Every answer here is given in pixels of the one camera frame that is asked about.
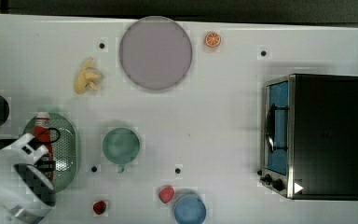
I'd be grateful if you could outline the red strawberry toy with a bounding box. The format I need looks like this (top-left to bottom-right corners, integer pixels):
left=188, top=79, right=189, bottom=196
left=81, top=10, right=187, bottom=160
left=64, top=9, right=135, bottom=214
left=92, top=201, right=107, bottom=215

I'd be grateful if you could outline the black toaster oven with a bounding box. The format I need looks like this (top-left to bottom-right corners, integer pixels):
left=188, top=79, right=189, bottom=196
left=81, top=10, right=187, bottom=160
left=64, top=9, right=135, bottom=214
left=257, top=74, right=358, bottom=201

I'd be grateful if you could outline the green metal cup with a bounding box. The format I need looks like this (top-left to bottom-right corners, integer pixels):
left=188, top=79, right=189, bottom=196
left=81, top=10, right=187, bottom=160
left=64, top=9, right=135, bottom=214
left=103, top=127, right=141, bottom=174

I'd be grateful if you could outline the red plush ketchup bottle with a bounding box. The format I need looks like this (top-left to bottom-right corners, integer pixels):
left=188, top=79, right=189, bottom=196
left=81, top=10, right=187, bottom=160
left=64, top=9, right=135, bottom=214
left=33, top=111, right=56, bottom=183

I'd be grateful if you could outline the grey round plate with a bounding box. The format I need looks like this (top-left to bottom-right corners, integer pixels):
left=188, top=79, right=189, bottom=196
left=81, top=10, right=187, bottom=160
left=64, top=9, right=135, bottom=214
left=119, top=16, right=192, bottom=91

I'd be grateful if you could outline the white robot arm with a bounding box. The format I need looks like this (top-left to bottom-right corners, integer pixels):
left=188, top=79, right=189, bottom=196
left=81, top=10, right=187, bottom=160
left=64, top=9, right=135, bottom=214
left=0, top=133, right=56, bottom=224

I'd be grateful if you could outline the orange slice toy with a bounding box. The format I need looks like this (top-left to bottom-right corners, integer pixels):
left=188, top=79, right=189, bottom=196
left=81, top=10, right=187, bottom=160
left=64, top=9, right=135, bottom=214
left=204, top=32, right=222, bottom=48

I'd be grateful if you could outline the blue bowl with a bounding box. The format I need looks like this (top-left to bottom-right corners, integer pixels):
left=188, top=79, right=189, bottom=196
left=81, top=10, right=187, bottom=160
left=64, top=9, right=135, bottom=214
left=173, top=194, right=207, bottom=224

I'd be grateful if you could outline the green oval strainer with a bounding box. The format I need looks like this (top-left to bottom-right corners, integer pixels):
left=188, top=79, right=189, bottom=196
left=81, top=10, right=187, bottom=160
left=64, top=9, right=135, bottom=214
left=22, top=112, right=79, bottom=193

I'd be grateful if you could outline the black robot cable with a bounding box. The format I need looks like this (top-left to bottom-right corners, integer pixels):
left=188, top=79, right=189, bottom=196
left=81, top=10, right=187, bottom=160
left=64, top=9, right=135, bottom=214
left=32, top=127, right=62, bottom=145

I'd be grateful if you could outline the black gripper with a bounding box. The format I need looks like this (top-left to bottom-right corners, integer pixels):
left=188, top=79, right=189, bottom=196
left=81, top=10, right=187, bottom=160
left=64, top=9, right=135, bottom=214
left=35, top=153, right=56, bottom=179

